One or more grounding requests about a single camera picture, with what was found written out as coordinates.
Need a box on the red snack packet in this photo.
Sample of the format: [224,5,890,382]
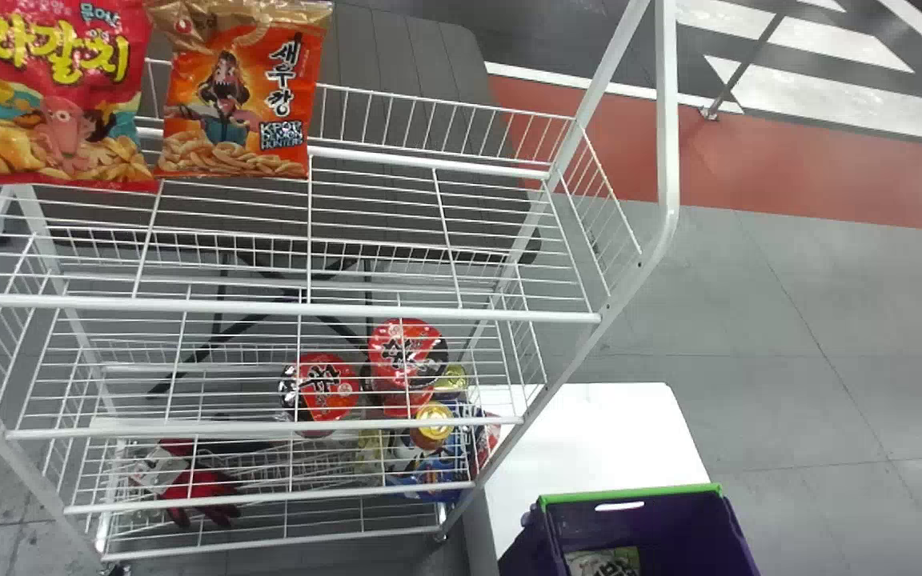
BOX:
[128,438,243,530]
[0,0,160,194]

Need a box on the white wire rack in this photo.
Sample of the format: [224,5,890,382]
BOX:
[0,0,682,570]

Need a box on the purple crate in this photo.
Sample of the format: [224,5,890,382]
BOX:
[497,482,763,576]

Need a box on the white slab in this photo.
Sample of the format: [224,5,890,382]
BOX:
[467,382,712,562]

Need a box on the orange snack packet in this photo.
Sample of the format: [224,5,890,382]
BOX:
[145,0,335,180]

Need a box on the yellow can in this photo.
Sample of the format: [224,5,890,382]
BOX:
[434,364,471,398]
[410,402,456,452]

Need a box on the red noodle cup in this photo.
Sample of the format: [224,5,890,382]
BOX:
[278,352,363,438]
[365,318,451,418]

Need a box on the green snack packet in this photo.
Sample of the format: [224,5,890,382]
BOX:
[564,546,643,576]

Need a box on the blue can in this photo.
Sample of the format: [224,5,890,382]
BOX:
[384,454,471,505]

